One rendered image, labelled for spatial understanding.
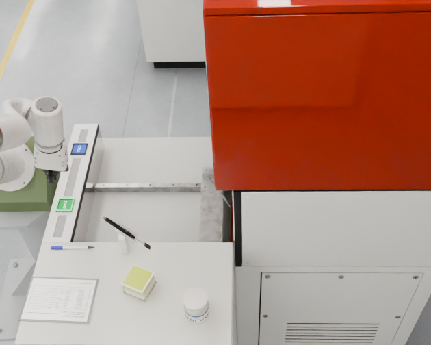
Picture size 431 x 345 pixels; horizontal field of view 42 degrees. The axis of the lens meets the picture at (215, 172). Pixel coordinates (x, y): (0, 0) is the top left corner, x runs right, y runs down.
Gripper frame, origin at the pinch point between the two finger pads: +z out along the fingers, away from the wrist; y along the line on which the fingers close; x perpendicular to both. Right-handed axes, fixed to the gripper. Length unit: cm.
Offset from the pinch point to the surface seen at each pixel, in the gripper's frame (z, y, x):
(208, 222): 13, -53, 2
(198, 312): -2, -49, 43
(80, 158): 15.1, -4.7, -22.1
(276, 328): 59, -89, 15
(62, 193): 15.4, -1.6, -5.4
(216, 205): 12, -56, -6
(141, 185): 21.0, -28.1, -17.7
